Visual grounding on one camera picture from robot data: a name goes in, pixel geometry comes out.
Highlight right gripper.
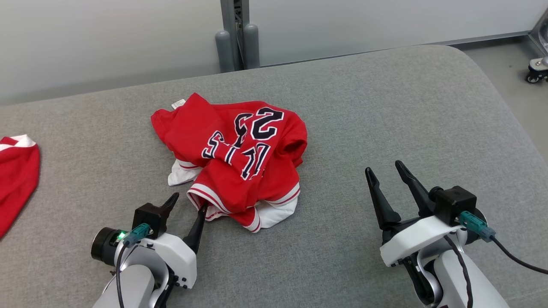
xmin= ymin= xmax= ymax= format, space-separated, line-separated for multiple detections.
xmin=365 ymin=160 xmax=463 ymax=268

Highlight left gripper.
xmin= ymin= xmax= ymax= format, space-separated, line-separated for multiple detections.
xmin=140 ymin=192 xmax=208 ymax=289

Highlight red basketball jersey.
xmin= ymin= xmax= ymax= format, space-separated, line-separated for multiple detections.
xmin=151 ymin=92 xmax=308 ymax=234

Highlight red basketball shorts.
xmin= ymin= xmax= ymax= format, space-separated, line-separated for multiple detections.
xmin=0 ymin=134 xmax=41 ymax=239

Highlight grey upholstered sofa cushion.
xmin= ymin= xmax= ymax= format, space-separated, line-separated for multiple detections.
xmin=0 ymin=44 xmax=548 ymax=308

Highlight grey padded cylinder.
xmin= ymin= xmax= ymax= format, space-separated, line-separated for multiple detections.
xmin=243 ymin=24 xmax=260 ymax=70
xmin=215 ymin=30 xmax=235 ymax=73

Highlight right camera cable teal plug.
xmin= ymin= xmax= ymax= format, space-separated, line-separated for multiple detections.
xmin=458 ymin=211 xmax=548 ymax=275

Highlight right thin black arm cable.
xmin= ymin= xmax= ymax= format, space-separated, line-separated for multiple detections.
xmin=443 ymin=234 xmax=474 ymax=308

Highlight grey metal post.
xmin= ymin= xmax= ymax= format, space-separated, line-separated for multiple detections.
xmin=220 ymin=0 xmax=250 ymax=71

